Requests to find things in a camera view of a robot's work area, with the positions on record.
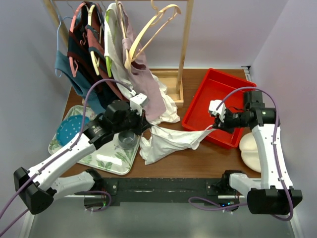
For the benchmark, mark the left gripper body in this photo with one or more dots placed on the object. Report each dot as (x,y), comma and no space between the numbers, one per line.
(134,122)

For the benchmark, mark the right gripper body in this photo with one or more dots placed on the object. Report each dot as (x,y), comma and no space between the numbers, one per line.
(232,120)

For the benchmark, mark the white tank top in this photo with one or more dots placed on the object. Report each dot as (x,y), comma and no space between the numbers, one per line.
(164,142)

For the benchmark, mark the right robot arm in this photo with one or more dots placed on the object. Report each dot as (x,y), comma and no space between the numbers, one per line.
(275,194)

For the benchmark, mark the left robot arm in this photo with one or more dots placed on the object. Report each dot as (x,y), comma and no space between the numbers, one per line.
(41,185)

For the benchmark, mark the mauve tank top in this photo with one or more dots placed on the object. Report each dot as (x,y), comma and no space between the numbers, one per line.
(142,79)

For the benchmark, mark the teal tank top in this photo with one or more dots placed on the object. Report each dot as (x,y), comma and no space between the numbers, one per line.
(99,98)

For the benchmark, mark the wooden hanger under mauve top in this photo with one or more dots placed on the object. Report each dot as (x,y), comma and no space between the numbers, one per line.
(127,63)

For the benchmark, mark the green hanger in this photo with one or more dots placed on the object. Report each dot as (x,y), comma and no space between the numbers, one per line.
(108,38)

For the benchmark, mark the cream plastic hanger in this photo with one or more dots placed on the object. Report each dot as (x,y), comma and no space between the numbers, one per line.
(93,36)

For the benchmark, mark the pink hanger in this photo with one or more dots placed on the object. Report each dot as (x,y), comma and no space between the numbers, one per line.
(73,63)

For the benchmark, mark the cream divided plate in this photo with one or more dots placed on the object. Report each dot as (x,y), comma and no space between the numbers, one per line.
(249,152)

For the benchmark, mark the red plastic bin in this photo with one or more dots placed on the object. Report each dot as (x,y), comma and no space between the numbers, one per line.
(215,86)

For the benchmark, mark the floral serving tray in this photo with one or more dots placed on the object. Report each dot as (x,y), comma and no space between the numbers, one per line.
(109,158)

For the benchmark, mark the wooden clothes rack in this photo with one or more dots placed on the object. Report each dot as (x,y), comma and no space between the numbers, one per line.
(171,77)

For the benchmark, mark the blue polka dot plate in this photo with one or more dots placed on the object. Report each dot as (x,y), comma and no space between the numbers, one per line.
(68,129)

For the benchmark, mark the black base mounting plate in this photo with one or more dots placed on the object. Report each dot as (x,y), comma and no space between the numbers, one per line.
(115,191)

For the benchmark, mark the white hanging garment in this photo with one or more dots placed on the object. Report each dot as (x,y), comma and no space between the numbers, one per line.
(120,73)

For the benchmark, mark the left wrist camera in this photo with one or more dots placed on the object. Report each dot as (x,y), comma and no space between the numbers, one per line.
(138,102)

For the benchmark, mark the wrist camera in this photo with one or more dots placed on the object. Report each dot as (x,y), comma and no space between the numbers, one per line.
(138,102)
(217,108)

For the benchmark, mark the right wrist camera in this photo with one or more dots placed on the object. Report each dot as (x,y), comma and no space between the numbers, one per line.
(217,108)

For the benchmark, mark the light blue wire hanger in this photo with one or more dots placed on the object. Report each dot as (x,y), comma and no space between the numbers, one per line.
(60,65)

